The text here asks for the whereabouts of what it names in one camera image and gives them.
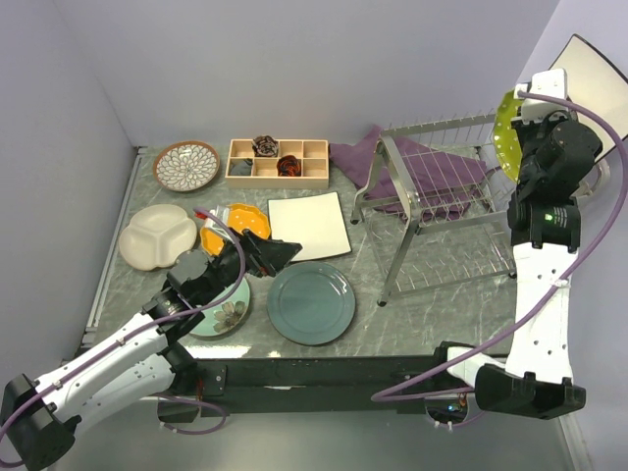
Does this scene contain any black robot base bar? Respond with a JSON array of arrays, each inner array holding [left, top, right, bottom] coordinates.
[[167, 355, 437, 414]]

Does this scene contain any dark grey rolled fabric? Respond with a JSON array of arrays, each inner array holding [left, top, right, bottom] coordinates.
[[230, 159, 253, 177]]

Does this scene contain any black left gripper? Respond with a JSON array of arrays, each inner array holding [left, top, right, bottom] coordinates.
[[197, 227, 301, 305]]

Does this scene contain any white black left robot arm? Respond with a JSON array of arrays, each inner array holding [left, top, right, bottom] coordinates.
[[1, 230, 302, 470]]

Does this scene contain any cream divided plate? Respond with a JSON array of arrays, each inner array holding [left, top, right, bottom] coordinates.
[[119, 204, 197, 271]]

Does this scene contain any white square plate black rim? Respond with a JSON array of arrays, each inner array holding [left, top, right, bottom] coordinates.
[[268, 191, 351, 261]]

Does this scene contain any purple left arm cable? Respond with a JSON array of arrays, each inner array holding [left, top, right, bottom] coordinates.
[[0, 208, 246, 467]]

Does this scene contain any wooden compartment tray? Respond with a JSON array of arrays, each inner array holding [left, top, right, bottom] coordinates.
[[225, 138, 330, 189]]

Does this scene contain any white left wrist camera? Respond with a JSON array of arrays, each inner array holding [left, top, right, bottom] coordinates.
[[200, 206, 231, 240]]

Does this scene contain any floral patterned round plate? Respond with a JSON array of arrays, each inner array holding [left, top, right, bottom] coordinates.
[[153, 140, 220, 192]]

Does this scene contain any steel dish rack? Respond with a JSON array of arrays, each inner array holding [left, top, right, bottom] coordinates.
[[350, 113, 515, 306]]

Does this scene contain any green scalloped plate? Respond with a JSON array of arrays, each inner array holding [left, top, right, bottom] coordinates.
[[493, 89, 522, 183]]

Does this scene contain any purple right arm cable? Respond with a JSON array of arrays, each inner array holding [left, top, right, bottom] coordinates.
[[370, 90, 628, 433]]

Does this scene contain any yellow polka dot plate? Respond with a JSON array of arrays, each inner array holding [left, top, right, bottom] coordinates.
[[199, 203, 271, 256]]

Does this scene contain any mint green flower plate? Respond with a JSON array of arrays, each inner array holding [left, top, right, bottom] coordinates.
[[190, 279, 250, 338]]

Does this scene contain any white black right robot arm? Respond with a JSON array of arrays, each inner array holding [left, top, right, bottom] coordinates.
[[430, 111, 602, 420]]

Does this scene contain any rear white square plate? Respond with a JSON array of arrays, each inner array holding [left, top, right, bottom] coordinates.
[[549, 33, 628, 139]]

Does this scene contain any orange black rolled fabric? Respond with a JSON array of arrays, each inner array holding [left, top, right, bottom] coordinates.
[[277, 155, 302, 178]]

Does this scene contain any purple cloth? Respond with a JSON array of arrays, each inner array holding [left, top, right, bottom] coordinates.
[[329, 125, 490, 225]]

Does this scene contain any brown patterned rolled fabric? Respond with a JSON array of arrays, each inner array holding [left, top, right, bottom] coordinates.
[[251, 135, 279, 158]]

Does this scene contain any teal round plate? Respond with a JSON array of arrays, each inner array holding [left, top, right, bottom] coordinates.
[[266, 261, 356, 346]]

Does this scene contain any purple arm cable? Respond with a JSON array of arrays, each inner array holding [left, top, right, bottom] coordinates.
[[370, 90, 628, 433], [0, 208, 246, 467]]

